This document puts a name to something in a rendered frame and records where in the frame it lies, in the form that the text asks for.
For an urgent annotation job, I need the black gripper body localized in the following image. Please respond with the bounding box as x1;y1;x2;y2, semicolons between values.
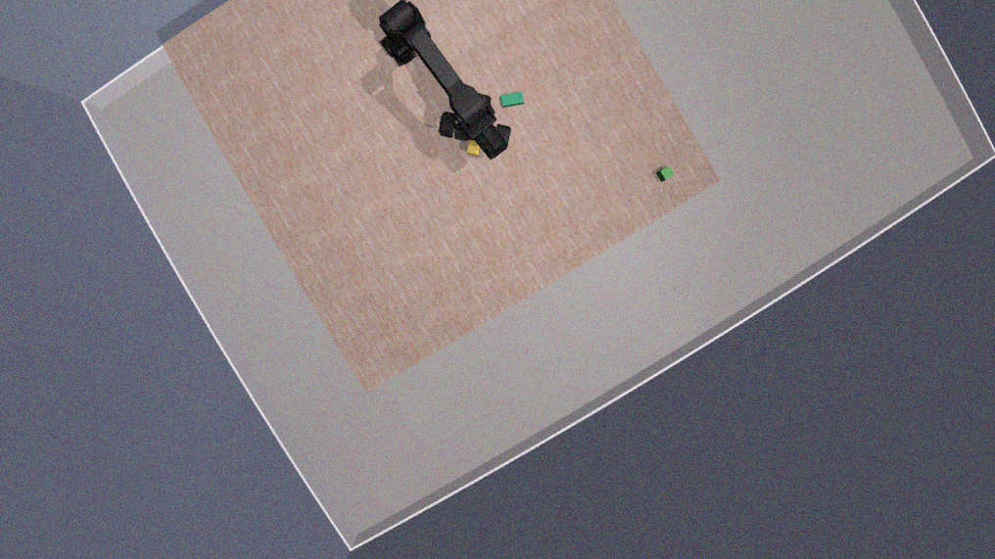
438;112;511;143

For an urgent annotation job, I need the green flat block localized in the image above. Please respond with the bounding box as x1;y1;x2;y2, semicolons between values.
500;92;524;108

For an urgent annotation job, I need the small green block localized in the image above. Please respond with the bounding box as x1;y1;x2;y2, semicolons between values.
656;166;675;182

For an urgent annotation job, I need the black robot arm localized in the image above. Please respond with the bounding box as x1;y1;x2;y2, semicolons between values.
379;0;508;160

